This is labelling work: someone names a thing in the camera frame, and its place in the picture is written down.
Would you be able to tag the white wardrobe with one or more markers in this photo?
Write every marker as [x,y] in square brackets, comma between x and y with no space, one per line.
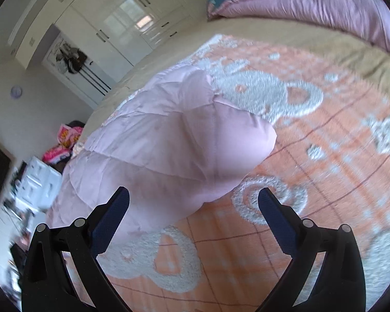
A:
[123,19]

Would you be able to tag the round wall clock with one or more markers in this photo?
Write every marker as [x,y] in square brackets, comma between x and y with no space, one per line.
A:
[16,91]

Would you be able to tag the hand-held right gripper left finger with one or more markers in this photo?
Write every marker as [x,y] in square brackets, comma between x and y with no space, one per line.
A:
[112,216]

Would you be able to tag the pink and teal quilt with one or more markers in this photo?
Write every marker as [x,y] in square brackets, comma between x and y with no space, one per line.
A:
[312,6]

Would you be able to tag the dark bags on door hook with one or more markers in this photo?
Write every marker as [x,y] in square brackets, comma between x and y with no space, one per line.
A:
[71,60]

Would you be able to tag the beige bed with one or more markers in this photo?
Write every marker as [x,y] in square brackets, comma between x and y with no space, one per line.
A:
[279,42]

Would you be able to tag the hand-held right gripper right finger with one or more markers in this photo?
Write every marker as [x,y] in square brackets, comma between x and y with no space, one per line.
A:
[276,216]

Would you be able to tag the orange blanket with white pattern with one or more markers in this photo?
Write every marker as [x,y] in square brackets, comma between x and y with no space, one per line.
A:
[312,169]

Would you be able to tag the pink padded jacket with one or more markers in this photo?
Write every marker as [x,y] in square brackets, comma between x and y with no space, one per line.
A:
[169,146]

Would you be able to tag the white door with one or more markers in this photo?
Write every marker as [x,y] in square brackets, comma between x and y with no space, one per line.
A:
[79,68]

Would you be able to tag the pink patterned bag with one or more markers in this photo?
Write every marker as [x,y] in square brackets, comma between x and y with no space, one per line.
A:
[63,144]

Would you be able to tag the white drawer cabinet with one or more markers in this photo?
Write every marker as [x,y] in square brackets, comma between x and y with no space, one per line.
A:
[35,185]

